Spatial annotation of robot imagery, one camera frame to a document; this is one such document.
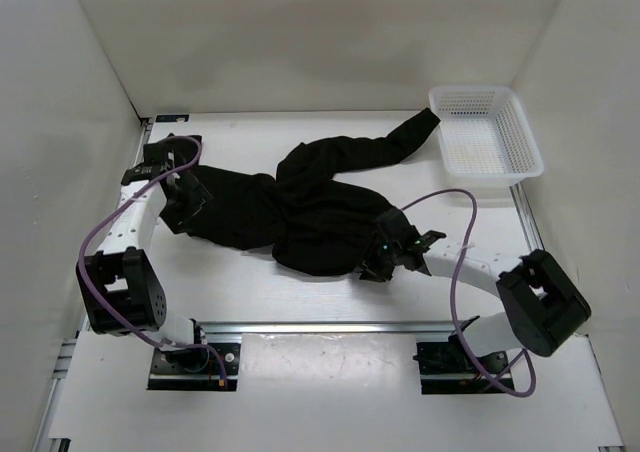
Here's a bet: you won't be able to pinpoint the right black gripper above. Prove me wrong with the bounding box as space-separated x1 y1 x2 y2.
351 230 401 282

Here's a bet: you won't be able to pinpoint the black trousers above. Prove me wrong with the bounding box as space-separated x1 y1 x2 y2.
182 108 440 277

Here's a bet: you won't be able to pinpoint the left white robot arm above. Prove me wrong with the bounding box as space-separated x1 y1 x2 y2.
76 136 211 372

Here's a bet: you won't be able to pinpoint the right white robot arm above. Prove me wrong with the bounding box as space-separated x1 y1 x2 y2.
358 209 592 372

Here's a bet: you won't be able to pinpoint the dark label sticker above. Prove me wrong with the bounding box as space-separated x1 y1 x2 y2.
155 114 190 123

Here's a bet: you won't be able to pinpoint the white plastic basket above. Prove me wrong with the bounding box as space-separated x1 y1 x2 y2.
429 85 544 189

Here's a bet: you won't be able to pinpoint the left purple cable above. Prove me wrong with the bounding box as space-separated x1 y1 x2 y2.
79 136 229 378

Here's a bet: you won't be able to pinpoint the purple cable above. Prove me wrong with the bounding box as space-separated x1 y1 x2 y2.
399 187 535 398
79 136 229 378

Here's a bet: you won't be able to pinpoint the aluminium front rail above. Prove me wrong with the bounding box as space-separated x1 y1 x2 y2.
201 321 454 335

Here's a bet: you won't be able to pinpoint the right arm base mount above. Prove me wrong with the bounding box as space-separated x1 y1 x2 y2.
413 327 504 396

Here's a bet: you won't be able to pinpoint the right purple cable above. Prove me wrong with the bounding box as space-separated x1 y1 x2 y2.
399 187 535 398

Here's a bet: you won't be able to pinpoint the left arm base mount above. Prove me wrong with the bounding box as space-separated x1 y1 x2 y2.
147 334 242 392

